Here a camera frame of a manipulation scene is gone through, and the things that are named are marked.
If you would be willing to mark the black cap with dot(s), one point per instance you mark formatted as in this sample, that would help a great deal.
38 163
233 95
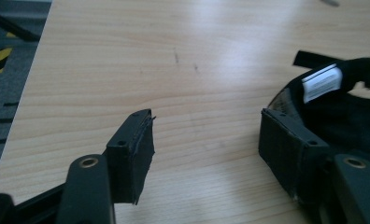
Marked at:
338 105

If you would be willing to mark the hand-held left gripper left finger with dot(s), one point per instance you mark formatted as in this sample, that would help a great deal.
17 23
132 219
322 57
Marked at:
130 161

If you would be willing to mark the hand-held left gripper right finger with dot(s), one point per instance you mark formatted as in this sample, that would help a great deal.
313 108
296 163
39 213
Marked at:
286 155

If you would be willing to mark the yellow black hazard tape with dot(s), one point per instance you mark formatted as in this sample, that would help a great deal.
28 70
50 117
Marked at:
1 59

